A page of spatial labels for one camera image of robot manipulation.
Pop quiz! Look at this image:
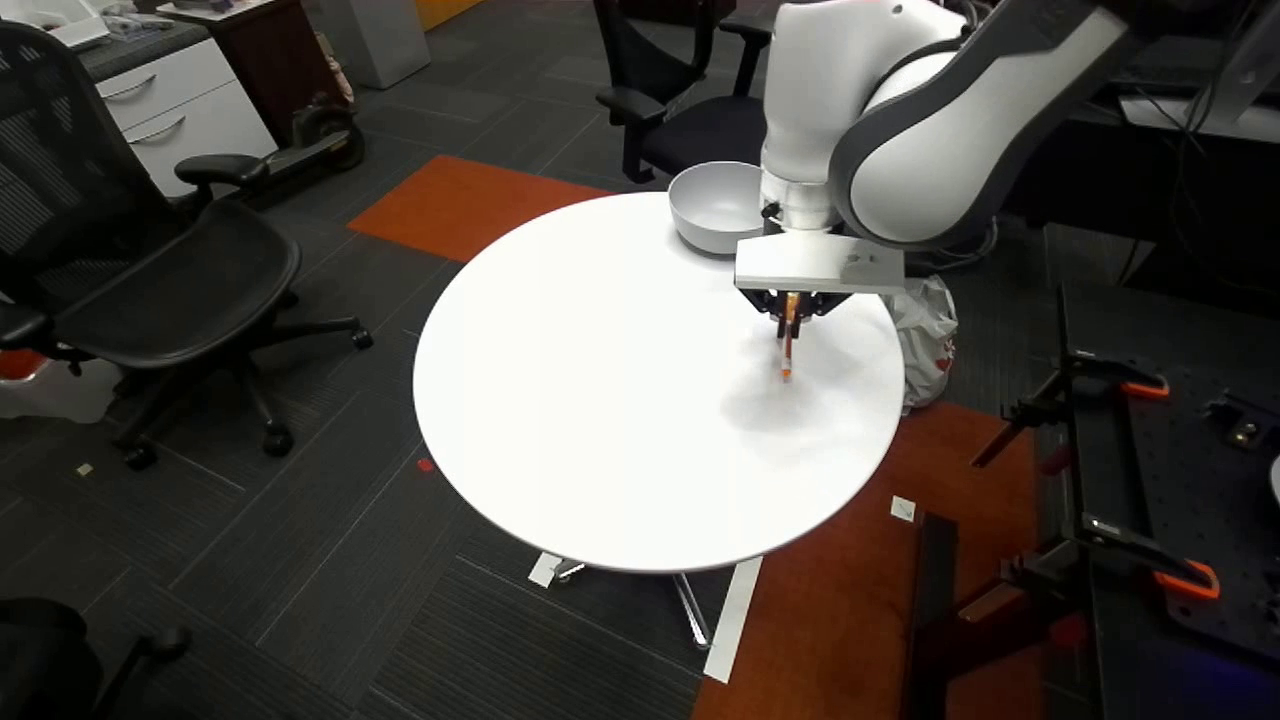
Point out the white drawer cabinet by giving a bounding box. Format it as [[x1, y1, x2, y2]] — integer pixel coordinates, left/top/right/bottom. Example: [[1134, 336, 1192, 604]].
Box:
[[90, 35, 281, 205]]

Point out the black upright post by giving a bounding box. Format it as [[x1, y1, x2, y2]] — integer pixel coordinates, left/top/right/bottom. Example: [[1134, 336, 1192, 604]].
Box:
[[903, 517, 963, 720]]

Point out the black padded office chair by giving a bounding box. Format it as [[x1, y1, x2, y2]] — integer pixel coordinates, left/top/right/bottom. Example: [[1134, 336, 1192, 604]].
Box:
[[0, 595, 191, 720]]

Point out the small black device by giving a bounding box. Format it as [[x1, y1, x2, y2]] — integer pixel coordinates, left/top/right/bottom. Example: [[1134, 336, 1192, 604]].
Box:
[[1202, 389, 1280, 455]]

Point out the white table base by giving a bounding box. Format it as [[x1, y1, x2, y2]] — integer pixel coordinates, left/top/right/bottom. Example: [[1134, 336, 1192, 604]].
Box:
[[524, 548, 767, 687]]

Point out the black work table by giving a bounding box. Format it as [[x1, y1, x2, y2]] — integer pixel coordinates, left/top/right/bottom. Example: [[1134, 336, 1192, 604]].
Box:
[[1052, 282, 1280, 720]]

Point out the grey bin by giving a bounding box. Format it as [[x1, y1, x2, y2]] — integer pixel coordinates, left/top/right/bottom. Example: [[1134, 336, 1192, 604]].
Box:
[[310, 0, 431, 95]]

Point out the white round bowl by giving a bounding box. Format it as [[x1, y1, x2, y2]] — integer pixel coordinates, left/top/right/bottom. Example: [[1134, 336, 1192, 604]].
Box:
[[662, 156, 772, 258]]

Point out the orange handled black clamp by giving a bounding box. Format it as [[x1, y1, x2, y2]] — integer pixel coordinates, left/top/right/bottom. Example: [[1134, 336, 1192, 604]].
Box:
[[1004, 517, 1224, 614], [970, 347, 1176, 472]]

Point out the white flat floor object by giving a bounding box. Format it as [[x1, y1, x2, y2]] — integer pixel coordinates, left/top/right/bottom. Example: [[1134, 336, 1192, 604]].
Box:
[[0, 357, 127, 427]]

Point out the black mesh office chair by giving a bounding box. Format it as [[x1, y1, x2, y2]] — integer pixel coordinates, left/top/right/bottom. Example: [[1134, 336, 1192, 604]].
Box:
[[0, 14, 376, 472]]

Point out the white plastic bag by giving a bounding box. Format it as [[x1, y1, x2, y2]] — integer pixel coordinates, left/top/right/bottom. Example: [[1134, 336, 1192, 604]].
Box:
[[884, 269, 963, 414]]

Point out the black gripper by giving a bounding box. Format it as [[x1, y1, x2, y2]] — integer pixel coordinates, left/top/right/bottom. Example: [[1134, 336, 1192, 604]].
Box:
[[741, 280, 851, 326]]

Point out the white paper stack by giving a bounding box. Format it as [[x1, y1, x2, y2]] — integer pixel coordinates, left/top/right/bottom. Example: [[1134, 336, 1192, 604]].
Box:
[[0, 0, 113, 52]]

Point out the orange and white marker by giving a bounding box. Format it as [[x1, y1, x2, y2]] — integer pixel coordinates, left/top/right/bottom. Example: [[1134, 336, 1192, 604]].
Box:
[[777, 292, 803, 389]]

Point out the black desk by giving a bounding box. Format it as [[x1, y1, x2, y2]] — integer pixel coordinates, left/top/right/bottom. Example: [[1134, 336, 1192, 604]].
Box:
[[1011, 22, 1280, 294]]

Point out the black kick scooter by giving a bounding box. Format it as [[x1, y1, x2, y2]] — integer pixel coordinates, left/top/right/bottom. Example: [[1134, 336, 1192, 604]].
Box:
[[234, 91, 373, 205]]

